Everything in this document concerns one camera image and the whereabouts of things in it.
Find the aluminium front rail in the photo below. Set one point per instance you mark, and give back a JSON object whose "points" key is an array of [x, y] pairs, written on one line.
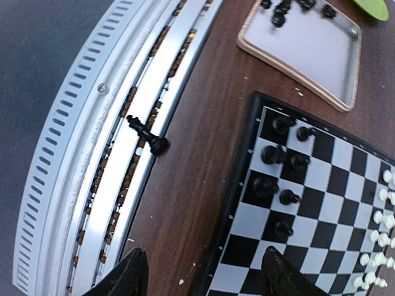
{"points": [[89, 167]]}

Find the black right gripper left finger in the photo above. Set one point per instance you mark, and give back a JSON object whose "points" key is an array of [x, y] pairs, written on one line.
{"points": [[129, 277]]}

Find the metal tray with wood rim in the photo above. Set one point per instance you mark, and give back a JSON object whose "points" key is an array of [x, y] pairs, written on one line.
{"points": [[310, 41]]}

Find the black piece back rank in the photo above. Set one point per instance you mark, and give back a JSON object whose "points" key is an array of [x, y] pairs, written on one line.
{"points": [[281, 125], [273, 155], [263, 187]]}

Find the black pawn placed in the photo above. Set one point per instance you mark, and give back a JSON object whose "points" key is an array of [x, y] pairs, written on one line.
{"points": [[304, 133], [300, 162], [288, 197], [283, 229]]}

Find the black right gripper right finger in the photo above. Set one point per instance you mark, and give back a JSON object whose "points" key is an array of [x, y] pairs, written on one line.
{"points": [[280, 277]]}

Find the black king chess piece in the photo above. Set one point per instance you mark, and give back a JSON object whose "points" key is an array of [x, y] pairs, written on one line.
{"points": [[158, 145]]}

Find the black and grey chessboard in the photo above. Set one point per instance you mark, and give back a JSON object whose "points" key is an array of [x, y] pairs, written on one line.
{"points": [[332, 223]]}

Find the green plate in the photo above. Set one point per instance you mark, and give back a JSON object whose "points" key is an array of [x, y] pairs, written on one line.
{"points": [[374, 8]]}

